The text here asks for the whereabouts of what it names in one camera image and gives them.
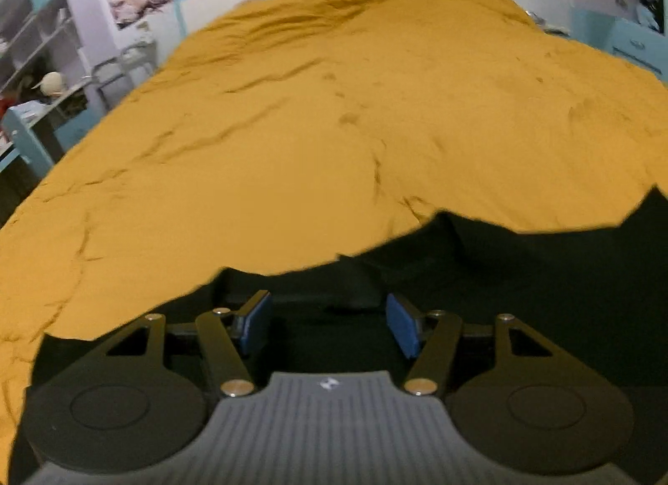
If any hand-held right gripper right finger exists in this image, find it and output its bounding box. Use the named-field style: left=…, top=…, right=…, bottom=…
left=386, top=293, right=559, bottom=396

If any yellow quilt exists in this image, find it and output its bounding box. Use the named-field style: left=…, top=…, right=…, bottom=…
left=0, top=0, right=668, bottom=460

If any white wall shelf unit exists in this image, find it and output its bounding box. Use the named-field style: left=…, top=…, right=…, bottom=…
left=0, top=0, right=89, bottom=94

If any white and blue desk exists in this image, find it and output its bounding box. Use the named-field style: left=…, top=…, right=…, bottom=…
left=0, top=79, right=113, bottom=188

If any cream round ball lamp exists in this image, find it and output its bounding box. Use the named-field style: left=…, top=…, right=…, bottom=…
left=40, top=71, right=66, bottom=96

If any blue chair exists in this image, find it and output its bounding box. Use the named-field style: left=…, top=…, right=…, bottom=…
left=0, top=101, right=56, bottom=180

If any black long-sleeve sweater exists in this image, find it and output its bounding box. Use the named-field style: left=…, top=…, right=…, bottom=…
left=10, top=185, right=668, bottom=485

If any white and blue wardrobe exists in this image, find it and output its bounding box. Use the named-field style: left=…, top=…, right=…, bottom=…
left=571, top=0, right=668, bottom=81

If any blue nightstand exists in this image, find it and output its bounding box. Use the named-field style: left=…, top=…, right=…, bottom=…
left=526, top=9, right=572, bottom=38

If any grey rolling cart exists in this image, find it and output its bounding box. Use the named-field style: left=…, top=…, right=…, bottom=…
left=91, top=41, right=157, bottom=110

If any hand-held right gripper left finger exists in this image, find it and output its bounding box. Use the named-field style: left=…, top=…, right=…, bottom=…
left=101, top=290, right=273, bottom=396

